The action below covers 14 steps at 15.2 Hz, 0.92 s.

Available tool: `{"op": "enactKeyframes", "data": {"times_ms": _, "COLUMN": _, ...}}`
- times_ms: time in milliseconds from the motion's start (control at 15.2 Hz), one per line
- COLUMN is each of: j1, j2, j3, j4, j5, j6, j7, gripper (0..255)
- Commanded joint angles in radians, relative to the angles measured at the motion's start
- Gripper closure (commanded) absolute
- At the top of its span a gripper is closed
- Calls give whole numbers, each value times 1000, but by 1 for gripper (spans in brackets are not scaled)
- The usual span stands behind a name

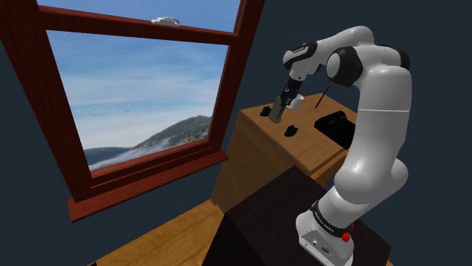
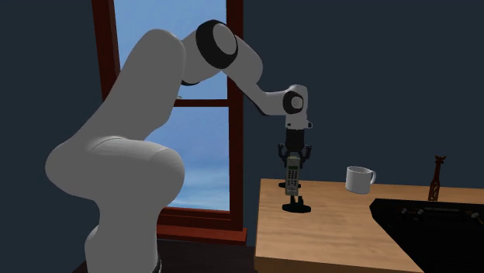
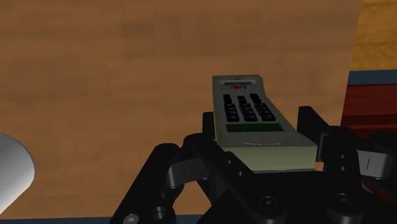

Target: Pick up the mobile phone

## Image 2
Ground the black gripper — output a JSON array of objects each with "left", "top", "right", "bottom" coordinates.
[{"left": 278, "top": 128, "right": 313, "bottom": 168}]

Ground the grey cordless phone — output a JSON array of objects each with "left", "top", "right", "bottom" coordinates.
[{"left": 285, "top": 154, "right": 303, "bottom": 197}]

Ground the red-brown framed window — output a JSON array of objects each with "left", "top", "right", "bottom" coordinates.
[{"left": 90, "top": 0, "right": 249, "bottom": 247}]

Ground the white mug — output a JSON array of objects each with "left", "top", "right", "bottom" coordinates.
[{"left": 344, "top": 165, "right": 378, "bottom": 195}]

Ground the brown carved figure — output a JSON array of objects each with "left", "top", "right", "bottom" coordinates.
[{"left": 427, "top": 155, "right": 448, "bottom": 202}]

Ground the black stove top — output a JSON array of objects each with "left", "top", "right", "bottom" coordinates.
[{"left": 368, "top": 198, "right": 484, "bottom": 273}]

